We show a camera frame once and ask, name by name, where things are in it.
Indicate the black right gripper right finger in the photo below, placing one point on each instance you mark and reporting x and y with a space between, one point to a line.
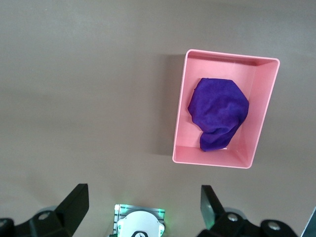
212 212

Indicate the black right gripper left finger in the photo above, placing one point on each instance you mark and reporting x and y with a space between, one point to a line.
74 205

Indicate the purple microfibre cloth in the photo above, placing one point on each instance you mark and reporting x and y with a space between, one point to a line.
218 111

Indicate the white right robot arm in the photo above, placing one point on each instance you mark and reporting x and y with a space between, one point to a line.
139 222

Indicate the pink plastic bin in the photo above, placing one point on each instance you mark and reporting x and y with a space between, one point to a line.
180 138

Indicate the aluminium frame rail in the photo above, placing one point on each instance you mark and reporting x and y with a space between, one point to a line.
309 224

